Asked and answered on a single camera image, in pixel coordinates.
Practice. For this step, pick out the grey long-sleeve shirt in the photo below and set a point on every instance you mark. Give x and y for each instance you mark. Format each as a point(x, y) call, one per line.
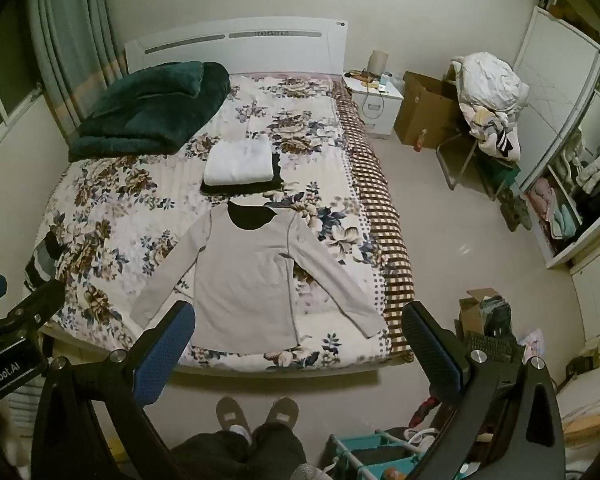
point(245, 280)

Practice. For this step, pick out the black folded cloth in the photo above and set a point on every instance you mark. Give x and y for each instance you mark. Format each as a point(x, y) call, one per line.
point(278, 172)

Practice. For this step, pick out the dark green plush blanket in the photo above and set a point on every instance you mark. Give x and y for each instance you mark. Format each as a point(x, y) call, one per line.
point(150, 105)

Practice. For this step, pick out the large brown cardboard box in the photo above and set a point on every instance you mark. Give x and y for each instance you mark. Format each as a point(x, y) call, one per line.
point(422, 105)

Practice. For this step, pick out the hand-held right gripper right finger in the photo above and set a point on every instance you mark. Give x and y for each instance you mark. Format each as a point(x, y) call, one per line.
point(430, 355)

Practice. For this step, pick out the person's slipper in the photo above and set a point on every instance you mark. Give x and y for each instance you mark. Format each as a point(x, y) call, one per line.
point(281, 412)
point(230, 412)

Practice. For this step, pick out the white wardrobe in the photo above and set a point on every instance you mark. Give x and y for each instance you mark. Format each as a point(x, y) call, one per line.
point(550, 75)

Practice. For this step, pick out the teal storage rack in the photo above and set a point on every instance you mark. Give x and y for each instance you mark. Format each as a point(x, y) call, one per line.
point(375, 452)

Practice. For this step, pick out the window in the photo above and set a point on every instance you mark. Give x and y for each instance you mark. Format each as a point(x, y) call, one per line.
point(0, 95)

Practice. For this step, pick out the white nightstand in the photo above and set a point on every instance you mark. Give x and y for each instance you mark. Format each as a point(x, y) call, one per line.
point(377, 107)

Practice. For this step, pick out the white folded cloth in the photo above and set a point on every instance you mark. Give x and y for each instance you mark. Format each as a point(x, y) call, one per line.
point(239, 161)

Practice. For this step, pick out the striped dark cloth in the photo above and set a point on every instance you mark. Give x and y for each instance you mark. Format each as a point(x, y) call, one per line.
point(42, 260)

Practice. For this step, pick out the person's left leg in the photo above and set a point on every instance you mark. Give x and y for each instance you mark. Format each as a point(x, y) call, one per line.
point(210, 455)

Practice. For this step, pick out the person's leg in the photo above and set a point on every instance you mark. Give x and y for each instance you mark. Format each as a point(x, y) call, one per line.
point(277, 447)
point(210, 455)

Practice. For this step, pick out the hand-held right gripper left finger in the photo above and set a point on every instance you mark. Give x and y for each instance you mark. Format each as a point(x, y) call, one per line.
point(164, 355)

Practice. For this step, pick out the metal frame chair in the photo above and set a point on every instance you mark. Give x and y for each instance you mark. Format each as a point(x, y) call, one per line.
point(455, 160)

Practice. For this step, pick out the black keyboard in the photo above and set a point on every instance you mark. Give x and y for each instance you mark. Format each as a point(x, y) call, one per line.
point(495, 347)

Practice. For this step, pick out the red hand tool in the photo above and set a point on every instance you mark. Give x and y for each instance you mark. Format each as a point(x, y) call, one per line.
point(425, 410)

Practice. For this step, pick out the orange drink bottle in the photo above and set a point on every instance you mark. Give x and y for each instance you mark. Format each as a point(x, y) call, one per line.
point(420, 141)

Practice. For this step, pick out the white bed headboard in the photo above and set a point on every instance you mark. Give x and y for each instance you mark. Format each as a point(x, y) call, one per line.
point(230, 50)

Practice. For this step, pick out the person's right leg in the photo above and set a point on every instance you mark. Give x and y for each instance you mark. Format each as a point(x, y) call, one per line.
point(277, 447)

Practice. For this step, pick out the person's right slipper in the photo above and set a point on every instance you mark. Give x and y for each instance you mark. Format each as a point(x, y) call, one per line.
point(281, 412)

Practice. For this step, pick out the person's left slipper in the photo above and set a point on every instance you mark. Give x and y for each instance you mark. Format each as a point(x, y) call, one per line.
point(230, 412)

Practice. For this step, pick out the green plush slippers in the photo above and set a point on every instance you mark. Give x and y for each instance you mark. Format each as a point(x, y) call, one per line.
point(516, 212)

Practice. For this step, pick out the pile of clothes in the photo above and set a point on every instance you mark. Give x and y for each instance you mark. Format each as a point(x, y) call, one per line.
point(490, 95)

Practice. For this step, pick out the brown checkered bedsheet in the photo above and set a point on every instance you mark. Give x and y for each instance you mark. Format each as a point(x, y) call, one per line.
point(380, 195)

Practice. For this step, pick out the small open cardboard box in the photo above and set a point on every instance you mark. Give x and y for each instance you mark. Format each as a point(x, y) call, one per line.
point(472, 310)

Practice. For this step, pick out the pale green curtain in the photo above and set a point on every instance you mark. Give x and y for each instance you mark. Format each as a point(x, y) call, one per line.
point(70, 35)

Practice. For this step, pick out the beige table lamp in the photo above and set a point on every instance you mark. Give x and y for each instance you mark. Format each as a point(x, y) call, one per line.
point(378, 62)

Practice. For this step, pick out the bed with floral sheet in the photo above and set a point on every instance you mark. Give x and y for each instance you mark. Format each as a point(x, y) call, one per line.
point(120, 195)

